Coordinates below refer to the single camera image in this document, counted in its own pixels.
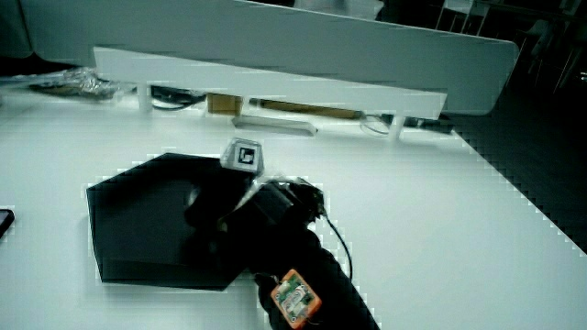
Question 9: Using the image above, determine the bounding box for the brown cardboard box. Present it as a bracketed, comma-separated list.
[205, 93, 245, 116]

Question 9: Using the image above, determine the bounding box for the black glove cable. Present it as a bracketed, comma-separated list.
[320, 209, 355, 281]

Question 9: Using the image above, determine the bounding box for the black adapter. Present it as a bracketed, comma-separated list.
[403, 116, 456, 135]

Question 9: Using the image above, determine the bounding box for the white power strip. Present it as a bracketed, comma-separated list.
[230, 114, 319, 138]

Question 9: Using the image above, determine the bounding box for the black cable bundle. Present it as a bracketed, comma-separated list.
[150, 84, 207, 112]

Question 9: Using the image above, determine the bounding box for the white chair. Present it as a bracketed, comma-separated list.
[434, 0, 493, 37]

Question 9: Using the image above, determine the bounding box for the crumpled clear plastic bag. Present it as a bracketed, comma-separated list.
[27, 66, 135, 101]

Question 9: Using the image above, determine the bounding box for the long brown wooden stick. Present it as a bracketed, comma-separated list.
[249, 97, 367, 121]

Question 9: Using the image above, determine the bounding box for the black hexagonal plate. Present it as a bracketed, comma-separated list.
[85, 152, 258, 292]

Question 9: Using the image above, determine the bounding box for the white desk divider panel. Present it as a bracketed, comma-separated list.
[20, 0, 521, 116]

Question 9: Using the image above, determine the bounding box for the white desk shelf riser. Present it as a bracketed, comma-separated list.
[93, 45, 449, 141]

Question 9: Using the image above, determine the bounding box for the black phone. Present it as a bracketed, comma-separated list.
[0, 208, 17, 240]

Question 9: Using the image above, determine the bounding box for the orange tracker module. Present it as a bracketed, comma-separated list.
[270, 269, 323, 330]

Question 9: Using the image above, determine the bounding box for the thin white cable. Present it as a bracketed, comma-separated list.
[359, 114, 392, 137]

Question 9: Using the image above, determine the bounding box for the person's right hand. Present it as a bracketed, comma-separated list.
[183, 137, 327, 271]

